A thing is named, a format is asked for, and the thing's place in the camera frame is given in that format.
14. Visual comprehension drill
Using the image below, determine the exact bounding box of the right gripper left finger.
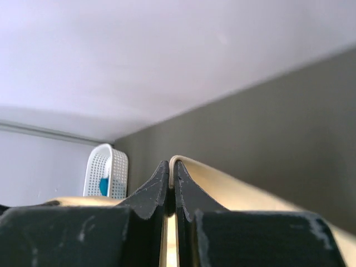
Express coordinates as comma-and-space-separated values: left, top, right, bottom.
1, 161, 169, 266

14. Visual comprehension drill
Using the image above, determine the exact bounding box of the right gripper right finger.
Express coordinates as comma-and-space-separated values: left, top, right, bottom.
174, 161, 344, 266

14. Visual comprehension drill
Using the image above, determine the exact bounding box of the peach yellow t shirt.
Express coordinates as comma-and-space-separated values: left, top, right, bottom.
45, 155, 355, 266

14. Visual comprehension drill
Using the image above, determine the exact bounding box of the blue crumpled t shirt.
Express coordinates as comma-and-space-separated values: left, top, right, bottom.
99, 177, 109, 196

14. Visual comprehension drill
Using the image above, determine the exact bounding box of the white plastic basket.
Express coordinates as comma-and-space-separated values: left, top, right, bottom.
83, 144, 128, 200

